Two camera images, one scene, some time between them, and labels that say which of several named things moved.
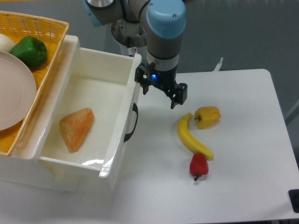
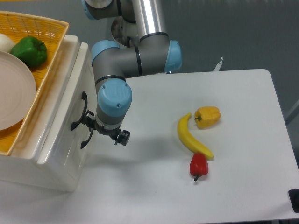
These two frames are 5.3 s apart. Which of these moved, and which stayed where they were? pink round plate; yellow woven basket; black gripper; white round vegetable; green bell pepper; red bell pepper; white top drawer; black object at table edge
Moved: white top drawer; black gripper
Stayed: black object at table edge; green bell pepper; white round vegetable; pink round plate; yellow woven basket; red bell pepper
